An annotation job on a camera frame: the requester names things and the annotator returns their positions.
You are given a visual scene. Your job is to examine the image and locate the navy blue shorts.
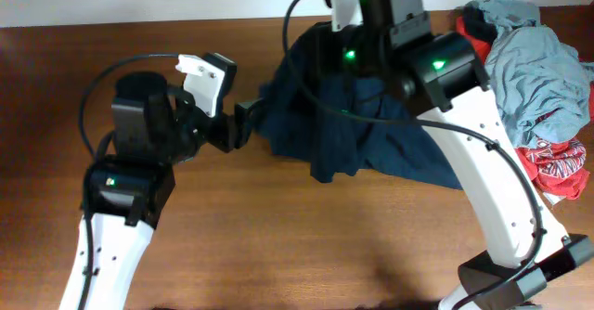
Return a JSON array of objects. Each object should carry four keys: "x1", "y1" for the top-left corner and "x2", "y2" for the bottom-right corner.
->
[{"x1": 254, "y1": 22, "x2": 460, "y2": 189}]

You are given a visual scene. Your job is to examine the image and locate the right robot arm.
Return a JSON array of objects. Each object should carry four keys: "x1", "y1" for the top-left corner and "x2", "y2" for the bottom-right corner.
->
[{"x1": 355, "y1": 0, "x2": 593, "y2": 309}]

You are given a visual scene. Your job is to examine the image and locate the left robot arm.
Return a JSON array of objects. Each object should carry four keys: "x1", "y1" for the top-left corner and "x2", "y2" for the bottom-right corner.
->
[{"x1": 59, "y1": 53, "x2": 255, "y2": 309}]

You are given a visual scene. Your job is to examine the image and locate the black garment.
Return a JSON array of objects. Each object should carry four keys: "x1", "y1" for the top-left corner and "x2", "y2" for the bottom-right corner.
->
[{"x1": 462, "y1": 6, "x2": 497, "y2": 45}]

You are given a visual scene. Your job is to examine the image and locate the grey t-shirt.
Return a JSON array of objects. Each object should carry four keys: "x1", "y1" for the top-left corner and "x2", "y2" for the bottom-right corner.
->
[{"x1": 467, "y1": 0, "x2": 593, "y2": 149}]

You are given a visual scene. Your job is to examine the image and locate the red printed t-shirt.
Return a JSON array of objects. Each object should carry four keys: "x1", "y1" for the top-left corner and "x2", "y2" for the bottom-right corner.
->
[{"x1": 456, "y1": 18, "x2": 593, "y2": 202}]

